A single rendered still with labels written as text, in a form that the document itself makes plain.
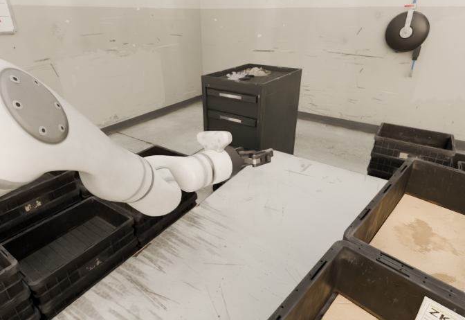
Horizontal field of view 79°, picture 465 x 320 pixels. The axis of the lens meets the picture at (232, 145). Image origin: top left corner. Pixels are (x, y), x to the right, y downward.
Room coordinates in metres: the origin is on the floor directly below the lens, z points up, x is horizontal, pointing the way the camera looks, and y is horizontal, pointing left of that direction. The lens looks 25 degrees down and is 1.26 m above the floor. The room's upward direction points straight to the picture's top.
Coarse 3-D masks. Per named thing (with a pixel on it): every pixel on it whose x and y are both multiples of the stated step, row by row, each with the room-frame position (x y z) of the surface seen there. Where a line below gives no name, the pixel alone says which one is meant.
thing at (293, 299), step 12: (336, 252) 0.32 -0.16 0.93; (360, 252) 0.32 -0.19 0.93; (324, 264) 0.31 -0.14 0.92; (384, 264) 0.30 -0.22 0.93; (312, 276) 0.28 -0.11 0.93; (396, 276) 0.28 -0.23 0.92; (408, 276) 0.28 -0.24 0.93; (300, 288) 0.26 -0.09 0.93; (420, 288) 0.26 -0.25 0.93; (432, 288) 0.26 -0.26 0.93; (288, 300) 0.24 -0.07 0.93; (300, 300) 0.24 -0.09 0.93; (444, 300) 0.24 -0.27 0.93; (456, 300) 0.24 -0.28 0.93; (276, 312) 0.23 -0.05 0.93; (288, 312) 0.23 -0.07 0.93
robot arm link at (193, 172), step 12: (156, 156) 0.45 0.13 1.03; (168, 156) 0.46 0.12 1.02; (192, 156) 0.50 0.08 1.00; (204, 156) 0.51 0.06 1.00; (156, 168) 0.42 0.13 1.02; (168, 168) 0.45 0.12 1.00; (180, 168) 0.47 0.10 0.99; (192, 168) 0.47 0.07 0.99; (204, 168) 0.48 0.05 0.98; (180, 180) 0.47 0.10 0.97; (192, 180) 0.46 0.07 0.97; (204, 180) 0.47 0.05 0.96
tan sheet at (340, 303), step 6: (336, 300) 0.32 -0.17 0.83; (342, 300) 0.32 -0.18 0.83; (348, 300) 0.32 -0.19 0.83; (330, 306) 0.31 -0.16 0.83; (336, 306) 0.31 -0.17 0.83; (342, 306) 0.31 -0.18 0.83; (348, 306) 0.31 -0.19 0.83; (354, 306) 0.31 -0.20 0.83; (330, 312) 0.30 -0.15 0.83; (336, 312) 0.30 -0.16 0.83; (342, 312) 0.30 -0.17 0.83; (348, 312) 0.30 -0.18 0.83; (354, 312) 0.30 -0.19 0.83; (360, 312) 0.30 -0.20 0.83; (366, 312) 0.30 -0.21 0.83; (324, 318) 0.29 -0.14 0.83; (330, 318) 0.29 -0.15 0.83; (336, 318) 0.29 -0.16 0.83; (342, 318) 0.29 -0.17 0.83; (348, 318) 0.29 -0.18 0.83; (354, 318) 0.29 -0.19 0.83; (360, 318) 0.29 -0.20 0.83; (366, 318) 0.29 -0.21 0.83; (372, 318) 0.29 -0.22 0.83
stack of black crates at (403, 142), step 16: (384, 128) 1.78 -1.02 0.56; (400, 128) 1.73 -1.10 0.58; (416, 128) 1.69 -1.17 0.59; (384, 144) 1.54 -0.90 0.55; (400, 144) 1.48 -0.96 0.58; (416, 144) 1.44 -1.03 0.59; (432, 144) 1.63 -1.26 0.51; (448, 144) 1.55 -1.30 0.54; (384, 160) 1.52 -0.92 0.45; (400, 160) 1.47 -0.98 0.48; (432, 160) 1.40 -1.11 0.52; (448, 160) 1.36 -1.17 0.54; (384, 176) 1.50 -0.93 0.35
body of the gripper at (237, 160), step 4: (224, 148) 0.56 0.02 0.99; (228, 148) 0.57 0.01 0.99; (232, 148) 0.57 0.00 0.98; (228, 152) 0.55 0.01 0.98; (232, 152) 0.56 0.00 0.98; (236, 152) 0.56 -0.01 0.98; (232, 156) 0.55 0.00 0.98; (236, 156) 0.56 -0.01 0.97; (240, 156) 0.57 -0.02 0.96; (244, 156) 0.57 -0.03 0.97; (248, 156) 0.58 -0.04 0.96; (232, 160) 0.54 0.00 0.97; (236, 160) 0.55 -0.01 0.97; (240, 160) 0.56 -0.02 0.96; (232, 164) 0.54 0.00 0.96; (236, 164) 0.54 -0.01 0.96; (240, 164) 0.55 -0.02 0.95; (244, 164) 0.56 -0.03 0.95; (232, 168) 0.53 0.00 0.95; (236, 168) 0.54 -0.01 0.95; (232, 172) 0.54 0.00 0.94; (236, 172) 0.55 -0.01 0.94; (232, 176) 0.55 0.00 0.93
